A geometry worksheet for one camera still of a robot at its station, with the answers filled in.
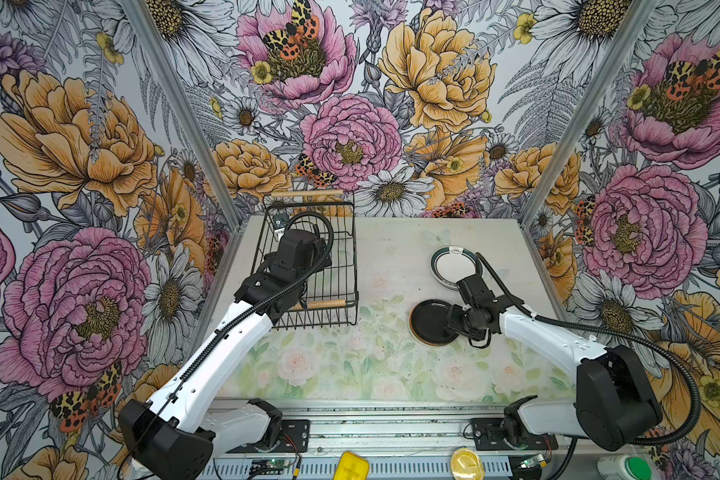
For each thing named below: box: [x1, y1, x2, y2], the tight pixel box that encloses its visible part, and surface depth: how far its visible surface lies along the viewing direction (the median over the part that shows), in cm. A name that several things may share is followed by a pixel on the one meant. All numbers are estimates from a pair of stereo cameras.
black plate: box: [409, 299, 459, 346], surface depth 91 cm
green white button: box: [597, 455, 654, 480], surface depth 65 cm
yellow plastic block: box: [333, 451, 370, 480], surface depth 71 cm
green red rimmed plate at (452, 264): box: [430, 245, 483, 291], surface depth 109 cm
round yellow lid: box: [450, 446, 485, 480], surface depth 72 cm
